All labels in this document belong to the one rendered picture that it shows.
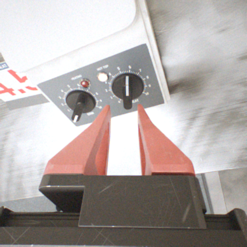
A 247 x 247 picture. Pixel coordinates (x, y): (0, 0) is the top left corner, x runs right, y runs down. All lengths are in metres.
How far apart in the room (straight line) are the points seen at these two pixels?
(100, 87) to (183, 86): 0.10
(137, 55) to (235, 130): 0.16
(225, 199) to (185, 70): 0.69
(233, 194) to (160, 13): 0.73
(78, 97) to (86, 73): 0.03
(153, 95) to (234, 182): 0.66
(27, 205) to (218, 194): 1.55
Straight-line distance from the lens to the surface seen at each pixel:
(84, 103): 0.18
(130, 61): 0.17
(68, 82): 0.19
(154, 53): 0.17
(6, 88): 0.30
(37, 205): 1.84
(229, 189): 0.83
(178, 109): 0.23
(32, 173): 0.37
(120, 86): 0.18
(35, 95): 0.29
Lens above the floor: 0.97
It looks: 66 degrees down
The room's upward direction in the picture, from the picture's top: 149 degrees counter-clockwise
